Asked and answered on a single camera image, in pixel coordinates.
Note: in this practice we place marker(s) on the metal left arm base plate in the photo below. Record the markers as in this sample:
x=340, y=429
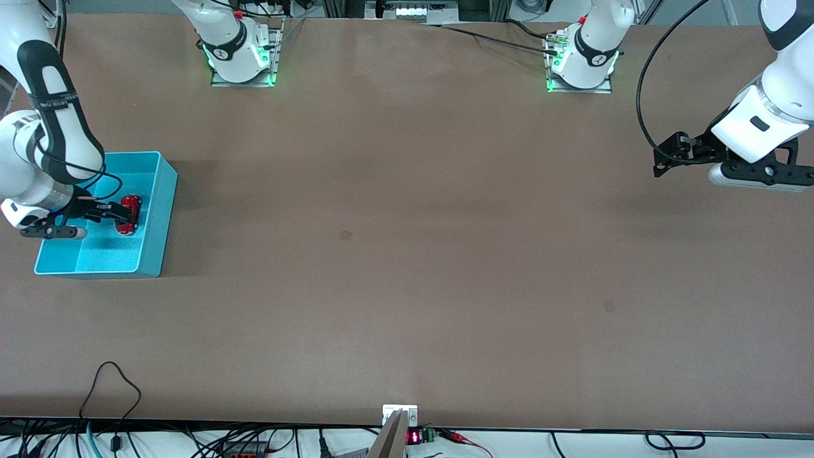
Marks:
x=579, y=90

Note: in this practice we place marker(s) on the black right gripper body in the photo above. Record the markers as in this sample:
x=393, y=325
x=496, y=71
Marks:
x=91, y=210

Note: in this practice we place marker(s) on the orange black power strip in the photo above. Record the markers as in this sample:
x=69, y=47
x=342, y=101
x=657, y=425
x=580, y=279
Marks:
x=245, y=450

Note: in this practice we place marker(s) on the metal box with white lights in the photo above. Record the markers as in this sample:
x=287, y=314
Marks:
x=413, y=11

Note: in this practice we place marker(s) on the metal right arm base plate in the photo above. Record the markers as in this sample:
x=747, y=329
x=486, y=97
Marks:
x=278, y=51

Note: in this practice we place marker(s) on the red beetle toy car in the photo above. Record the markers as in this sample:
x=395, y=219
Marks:
x=132, y=205

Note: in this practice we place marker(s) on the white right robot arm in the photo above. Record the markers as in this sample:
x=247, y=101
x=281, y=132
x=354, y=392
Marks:
x=16, y=159

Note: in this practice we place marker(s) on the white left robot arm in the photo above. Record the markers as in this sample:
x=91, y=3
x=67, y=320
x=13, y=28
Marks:
x=757, y=127

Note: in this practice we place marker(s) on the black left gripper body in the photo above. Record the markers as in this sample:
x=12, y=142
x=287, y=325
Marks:
x=701, y=148

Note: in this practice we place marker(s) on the small circuit board red display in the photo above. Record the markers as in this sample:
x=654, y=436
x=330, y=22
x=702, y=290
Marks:
x=414, y=437

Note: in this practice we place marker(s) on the red clip lead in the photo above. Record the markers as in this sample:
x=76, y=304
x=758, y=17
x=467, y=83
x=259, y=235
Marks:
x=455, y=436

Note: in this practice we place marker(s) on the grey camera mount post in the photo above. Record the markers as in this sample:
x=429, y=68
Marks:
x=391, y=439

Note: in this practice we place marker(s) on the blue plastic box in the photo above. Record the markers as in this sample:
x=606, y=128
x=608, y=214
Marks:
x=108, y=254

